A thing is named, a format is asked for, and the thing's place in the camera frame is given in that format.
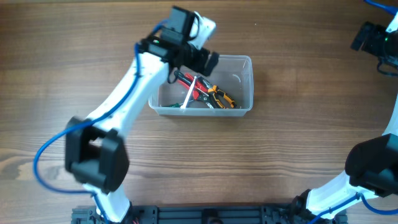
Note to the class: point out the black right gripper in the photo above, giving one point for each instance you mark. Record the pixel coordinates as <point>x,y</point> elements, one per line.
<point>371,46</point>

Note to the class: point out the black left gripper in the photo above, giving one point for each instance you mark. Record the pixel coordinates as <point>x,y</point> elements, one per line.
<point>199,63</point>

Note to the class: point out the orange black long-nose pliers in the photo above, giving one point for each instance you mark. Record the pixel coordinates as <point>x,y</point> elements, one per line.
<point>215,93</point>

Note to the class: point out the black red screwdriver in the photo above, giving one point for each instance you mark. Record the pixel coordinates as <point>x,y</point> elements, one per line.
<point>201,89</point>

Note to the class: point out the red handled wire stripper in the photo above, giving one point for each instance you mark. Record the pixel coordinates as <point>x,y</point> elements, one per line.
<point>205,100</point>

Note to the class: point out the silver L-shaped socket wrench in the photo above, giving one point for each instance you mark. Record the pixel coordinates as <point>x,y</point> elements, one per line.
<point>189,93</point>

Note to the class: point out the green handled screwdriver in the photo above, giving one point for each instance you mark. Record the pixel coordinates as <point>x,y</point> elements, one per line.
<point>177,105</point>

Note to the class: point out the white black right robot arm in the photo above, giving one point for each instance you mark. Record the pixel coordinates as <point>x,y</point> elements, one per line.
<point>371,166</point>

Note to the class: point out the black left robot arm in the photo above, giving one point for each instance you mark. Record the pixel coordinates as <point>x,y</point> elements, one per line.
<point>95,153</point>

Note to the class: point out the clear plastic container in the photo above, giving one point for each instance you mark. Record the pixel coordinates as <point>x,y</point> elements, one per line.
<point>233,74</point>

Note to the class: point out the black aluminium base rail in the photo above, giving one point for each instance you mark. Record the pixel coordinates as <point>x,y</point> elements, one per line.
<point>265,214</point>

